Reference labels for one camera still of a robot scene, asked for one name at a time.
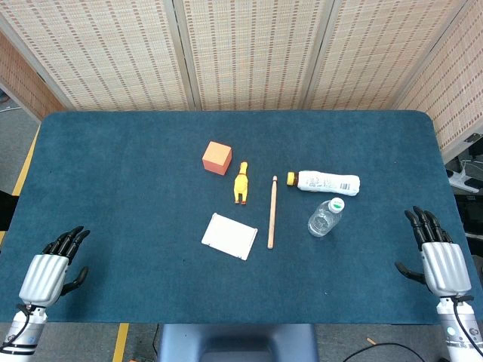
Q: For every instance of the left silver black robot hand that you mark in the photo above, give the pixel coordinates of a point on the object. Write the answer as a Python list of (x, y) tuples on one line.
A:
[(43, 277)]

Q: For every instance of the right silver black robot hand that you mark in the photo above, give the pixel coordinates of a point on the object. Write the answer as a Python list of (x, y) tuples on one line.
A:
[(447, 267)]

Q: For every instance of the transparent water bottle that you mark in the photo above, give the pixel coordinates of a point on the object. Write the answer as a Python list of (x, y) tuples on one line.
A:
[(323, 222)]

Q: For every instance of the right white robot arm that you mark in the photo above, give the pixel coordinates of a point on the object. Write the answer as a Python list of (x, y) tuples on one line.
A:
[(458, 332)]

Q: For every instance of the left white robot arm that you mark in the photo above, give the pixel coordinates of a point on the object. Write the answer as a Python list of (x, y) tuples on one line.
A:
[(22, 332)]

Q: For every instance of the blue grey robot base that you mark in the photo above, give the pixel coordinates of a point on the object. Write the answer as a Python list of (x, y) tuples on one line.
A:
[(237, 339)]

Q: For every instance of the white bottle with yellow cap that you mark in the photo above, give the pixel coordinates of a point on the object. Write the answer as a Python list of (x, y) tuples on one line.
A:
[(328, 183)]

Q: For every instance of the black equipment box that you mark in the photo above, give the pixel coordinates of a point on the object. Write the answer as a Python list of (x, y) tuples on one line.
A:
[(471, 215)]

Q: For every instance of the white power strip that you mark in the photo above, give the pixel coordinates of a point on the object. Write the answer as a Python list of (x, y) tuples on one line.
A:
[(462, 177)]

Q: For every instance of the blue felt tablecloth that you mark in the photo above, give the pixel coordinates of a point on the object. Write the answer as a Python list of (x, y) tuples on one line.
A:
[(151, 211)]

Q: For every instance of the woven bamboo screen panel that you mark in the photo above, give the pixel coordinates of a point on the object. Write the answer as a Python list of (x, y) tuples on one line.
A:
[(105, 56), (377, 56), (19, 83), (456, 94), (249, 56)]

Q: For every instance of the wooden stick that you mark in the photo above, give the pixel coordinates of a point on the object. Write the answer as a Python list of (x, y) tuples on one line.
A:
[(272, 211)]

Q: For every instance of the white plastic tray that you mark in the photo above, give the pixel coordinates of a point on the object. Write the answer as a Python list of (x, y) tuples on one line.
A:
[(229, 237)]

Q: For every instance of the orange cube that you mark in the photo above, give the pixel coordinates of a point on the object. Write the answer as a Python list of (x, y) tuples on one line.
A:
[(216, 160)]

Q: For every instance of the yellow rubber chicken toy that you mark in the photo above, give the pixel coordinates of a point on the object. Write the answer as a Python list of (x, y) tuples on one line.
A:
[(241, 184)]

